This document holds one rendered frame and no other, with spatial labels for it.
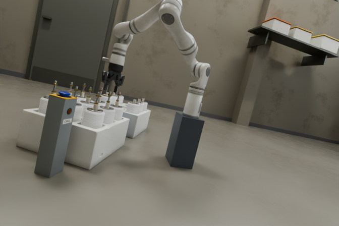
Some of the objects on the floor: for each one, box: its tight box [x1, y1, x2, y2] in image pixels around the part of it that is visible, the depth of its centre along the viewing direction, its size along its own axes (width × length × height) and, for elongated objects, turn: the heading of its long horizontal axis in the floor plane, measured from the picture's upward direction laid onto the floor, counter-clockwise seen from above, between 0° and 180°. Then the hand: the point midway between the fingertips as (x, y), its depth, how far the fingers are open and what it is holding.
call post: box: [34, 95, 77, 178], centre depth 72 cm, size 7×7×31 cm
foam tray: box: [16, 108, 130, 170], centre depth 102 cm, size 39×39×18 cm
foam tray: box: [119, 103, 151, 139], centre depth 157 cm, size 39×39×18 cm
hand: (110, 90), depth 99 cm, fingers open, 6 cm apart
